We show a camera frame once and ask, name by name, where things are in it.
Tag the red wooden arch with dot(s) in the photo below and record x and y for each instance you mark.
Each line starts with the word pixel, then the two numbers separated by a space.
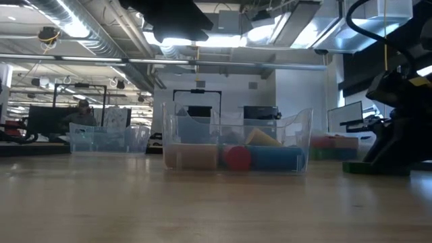
pixel 320 142

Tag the green wooden arch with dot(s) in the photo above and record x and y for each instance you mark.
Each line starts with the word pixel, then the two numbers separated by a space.
pixel 319 154

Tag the person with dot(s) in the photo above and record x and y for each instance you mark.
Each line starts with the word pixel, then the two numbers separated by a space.
pixel 81 116

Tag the natural wooden cylinder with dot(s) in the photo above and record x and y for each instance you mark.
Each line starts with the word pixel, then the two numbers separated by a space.
pixel 192 157

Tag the blue wooden cylinder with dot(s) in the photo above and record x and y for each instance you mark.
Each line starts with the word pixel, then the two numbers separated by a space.
pixel 276 158

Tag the red box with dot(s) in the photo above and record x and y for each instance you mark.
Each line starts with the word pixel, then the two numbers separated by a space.
pixel 13 128

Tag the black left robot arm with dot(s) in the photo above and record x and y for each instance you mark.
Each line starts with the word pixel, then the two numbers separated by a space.
pixel 152 10

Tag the black frame stand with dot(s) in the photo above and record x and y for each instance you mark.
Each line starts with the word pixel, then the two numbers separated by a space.
pixel 81 85
pixel 197 91

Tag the black box appliance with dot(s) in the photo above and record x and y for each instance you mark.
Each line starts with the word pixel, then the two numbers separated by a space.
pixel 261 112

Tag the green wooden plank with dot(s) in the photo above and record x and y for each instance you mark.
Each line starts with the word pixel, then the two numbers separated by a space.
pixel 357 167

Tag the whiteboard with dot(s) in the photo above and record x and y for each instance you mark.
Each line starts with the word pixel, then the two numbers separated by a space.
pixel 116 118

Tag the teal wooden plank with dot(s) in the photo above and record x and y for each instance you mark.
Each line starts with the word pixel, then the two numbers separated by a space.
pixel 422 166

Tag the black monitor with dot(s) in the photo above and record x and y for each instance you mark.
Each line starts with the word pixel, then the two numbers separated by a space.
pixel 47 119

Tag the black machine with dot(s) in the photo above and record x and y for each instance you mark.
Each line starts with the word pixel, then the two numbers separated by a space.
pixel 368 125

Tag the grey ceiling pipe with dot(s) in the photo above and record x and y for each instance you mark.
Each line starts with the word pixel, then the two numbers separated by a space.
pixel 236 64

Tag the white panel on stand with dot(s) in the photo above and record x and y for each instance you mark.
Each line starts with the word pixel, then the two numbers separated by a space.
pixel 344 114

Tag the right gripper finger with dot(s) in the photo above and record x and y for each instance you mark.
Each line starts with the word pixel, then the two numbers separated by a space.
pixel 395 152

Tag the natural wooden arch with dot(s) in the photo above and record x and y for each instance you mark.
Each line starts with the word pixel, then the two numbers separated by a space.
pixel 346 142

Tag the clear plastic bin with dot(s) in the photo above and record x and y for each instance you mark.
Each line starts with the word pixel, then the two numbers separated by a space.
pixel 108 141
pixel 366 141
pixel 297 135

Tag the red wooden cylinder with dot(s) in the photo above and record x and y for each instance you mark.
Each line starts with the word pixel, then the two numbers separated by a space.
pixel 238 158

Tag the ceiling light panel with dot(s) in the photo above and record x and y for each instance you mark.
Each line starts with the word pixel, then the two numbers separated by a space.
pixel 219 41

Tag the yellow wooden cylinder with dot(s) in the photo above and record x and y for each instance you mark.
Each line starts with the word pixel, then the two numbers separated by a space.
pixel 261 137

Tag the grey ceiling box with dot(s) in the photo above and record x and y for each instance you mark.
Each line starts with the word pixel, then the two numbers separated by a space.
pixel 229 20

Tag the blue wooden arch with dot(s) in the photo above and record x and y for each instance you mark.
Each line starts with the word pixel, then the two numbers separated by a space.
pixel 344 154

